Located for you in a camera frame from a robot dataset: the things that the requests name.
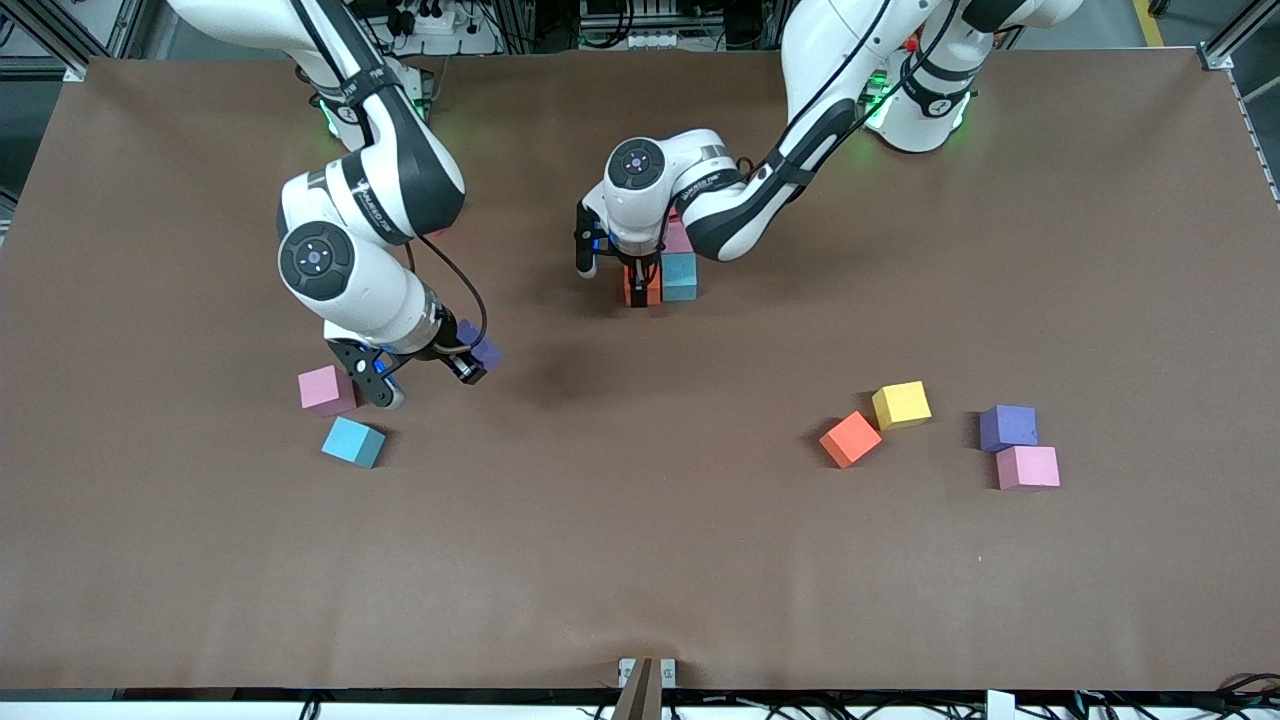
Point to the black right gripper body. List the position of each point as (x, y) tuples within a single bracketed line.
[(452, 356)]

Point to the orange foam cube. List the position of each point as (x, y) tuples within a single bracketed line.
[(850, 439), (655, 288)]

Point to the purple foam cube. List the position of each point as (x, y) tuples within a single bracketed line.
[(1008, 427), (487, 348)]

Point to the blue foam cube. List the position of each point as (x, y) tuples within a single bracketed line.
[(679, 277), (352, 442)]

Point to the pink foam cube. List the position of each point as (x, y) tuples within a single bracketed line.
[(320, 388), (1028, 467), (680, 238)]

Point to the yellow foam cube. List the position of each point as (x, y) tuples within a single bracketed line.
[(901, 405)]

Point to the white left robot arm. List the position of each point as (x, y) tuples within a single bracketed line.
[(640, 170)]

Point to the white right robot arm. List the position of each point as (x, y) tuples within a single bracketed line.
[(340, 260)]

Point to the small white power strip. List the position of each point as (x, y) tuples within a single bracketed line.
[(652, 40)]

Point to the brown table cover sheet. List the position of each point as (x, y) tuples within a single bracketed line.
[(640, 560)]

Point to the white power strip with plugs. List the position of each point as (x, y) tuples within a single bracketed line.
[(470, 40)]

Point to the silver metal bracket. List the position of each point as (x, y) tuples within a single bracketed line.
[(670, 672)]

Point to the brown camera post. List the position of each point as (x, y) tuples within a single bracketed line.
[(640, 700)]

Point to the aluminium frame profile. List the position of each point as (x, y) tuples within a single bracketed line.
[(70, 45), (1235, 35)]

